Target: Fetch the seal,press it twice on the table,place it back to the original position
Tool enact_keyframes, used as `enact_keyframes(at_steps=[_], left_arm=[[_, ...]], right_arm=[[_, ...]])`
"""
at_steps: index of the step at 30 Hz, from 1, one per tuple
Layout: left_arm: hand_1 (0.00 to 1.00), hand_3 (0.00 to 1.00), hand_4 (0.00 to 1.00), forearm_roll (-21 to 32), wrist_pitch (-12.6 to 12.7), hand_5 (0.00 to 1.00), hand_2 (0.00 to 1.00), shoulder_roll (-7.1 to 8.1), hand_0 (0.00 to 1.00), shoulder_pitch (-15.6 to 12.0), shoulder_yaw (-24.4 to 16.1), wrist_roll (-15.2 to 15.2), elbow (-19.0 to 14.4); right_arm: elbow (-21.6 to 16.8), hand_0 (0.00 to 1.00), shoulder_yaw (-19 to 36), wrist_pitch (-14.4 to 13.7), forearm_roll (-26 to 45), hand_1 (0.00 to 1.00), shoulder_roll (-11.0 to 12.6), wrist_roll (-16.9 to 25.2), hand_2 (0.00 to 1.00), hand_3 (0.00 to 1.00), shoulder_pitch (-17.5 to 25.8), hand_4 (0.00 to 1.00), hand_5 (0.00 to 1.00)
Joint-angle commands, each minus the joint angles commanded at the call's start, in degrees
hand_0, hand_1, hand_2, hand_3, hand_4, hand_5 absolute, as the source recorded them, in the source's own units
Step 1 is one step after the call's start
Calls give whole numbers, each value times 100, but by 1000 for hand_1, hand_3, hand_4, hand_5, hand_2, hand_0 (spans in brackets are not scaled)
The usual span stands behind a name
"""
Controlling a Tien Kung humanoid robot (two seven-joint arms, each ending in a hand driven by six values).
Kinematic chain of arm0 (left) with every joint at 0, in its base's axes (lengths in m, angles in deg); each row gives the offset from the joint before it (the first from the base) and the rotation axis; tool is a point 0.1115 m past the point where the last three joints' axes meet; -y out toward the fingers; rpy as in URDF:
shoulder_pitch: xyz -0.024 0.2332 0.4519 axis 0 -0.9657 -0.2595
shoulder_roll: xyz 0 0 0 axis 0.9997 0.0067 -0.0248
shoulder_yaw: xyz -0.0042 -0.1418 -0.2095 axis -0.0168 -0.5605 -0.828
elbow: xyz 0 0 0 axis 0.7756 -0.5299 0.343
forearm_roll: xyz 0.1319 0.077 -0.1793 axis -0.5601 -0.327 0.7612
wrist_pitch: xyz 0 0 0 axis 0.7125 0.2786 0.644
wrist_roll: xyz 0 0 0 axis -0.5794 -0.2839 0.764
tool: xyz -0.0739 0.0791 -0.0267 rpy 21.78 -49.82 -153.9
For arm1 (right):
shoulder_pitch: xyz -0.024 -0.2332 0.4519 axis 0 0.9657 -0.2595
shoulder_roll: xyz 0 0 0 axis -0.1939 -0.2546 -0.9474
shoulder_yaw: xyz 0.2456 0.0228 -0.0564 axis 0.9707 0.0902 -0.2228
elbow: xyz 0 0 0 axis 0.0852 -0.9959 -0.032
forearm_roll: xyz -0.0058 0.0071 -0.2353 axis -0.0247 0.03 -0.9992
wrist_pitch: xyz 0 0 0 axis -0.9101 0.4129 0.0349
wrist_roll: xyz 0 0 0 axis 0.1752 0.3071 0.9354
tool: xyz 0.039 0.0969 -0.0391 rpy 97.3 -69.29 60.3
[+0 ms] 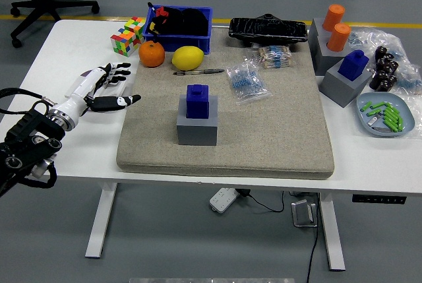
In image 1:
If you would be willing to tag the black cloth bag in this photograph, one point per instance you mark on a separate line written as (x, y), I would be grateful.
(184, 22)

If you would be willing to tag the colourful puzzle cube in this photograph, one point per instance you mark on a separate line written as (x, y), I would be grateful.
(135, 25)
(124, 43)

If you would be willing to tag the clear plastic bags pile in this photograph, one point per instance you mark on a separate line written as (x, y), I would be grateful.
(409, 65)

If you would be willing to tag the blue plastic bin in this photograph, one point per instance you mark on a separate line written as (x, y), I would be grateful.
(188, 44)

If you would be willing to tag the blue seal block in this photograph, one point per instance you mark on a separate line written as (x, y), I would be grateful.
(198, 101)
(352, 67)

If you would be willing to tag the clear bag of blue resistors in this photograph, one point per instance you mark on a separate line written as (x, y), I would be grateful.
(247, 81)

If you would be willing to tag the green battery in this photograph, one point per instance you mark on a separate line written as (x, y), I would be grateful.
(392, 108)
(395, 125)
(379, 105)
(365, 107)
(393, 119)
(392, 113)
(374, 112)

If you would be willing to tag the grey cylinder holder block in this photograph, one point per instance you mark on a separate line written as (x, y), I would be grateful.
(314, 30)
(321, 60)

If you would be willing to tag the silver metal stand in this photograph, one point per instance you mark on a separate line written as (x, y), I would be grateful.
(301, 213)

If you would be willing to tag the white table leg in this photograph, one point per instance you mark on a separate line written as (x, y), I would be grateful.
(332, 233)
(100, 220)

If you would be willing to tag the small silver metal piece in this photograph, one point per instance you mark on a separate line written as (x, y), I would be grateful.
(381, 129)

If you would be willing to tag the orange fruit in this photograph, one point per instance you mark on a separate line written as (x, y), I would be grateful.
(151, 54)

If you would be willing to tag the black table control panel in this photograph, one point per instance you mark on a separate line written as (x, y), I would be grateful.
(379, 199)

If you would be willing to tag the black rear-view mirror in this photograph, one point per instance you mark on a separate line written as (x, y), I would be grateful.
(267, 30)

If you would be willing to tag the white power strip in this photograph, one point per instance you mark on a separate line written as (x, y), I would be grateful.
(224, 200)

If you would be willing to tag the grey square seal holder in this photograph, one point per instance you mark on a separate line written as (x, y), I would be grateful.
(196, 133)
(339, 90)

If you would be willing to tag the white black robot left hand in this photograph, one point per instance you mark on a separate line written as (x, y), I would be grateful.
(84, 86)

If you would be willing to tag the black pen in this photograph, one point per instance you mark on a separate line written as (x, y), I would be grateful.
(201, 72)

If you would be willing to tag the yellow lemon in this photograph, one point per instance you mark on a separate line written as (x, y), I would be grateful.
(188, 58)

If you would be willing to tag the blue-grey plate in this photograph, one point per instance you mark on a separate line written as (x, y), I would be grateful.
(366, 123)

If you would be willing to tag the beige taped resistor bundle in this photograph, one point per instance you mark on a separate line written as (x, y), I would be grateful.
(273, 57)

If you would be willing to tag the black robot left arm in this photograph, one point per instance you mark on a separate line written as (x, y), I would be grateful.
(31, 138)

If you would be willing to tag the orange cylinder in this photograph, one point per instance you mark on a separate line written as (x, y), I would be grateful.
(339, 37)
(333, 17)

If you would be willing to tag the grey-brown mat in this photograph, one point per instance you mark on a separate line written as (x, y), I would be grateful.
(263, 138)

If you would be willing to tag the small white rectangular part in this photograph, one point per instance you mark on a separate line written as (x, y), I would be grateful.
(373, 121)

